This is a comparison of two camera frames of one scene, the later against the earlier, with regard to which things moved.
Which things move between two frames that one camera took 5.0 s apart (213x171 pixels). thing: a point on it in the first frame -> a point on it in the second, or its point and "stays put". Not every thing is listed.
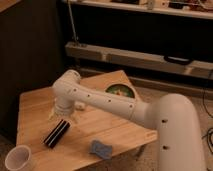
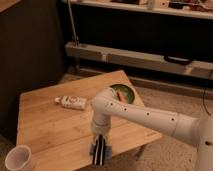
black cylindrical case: (57, 132) -> (99, 151)
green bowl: (122, 89) stays put
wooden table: (82, 138) stays put
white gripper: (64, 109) -> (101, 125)
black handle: (179, 60) stays put
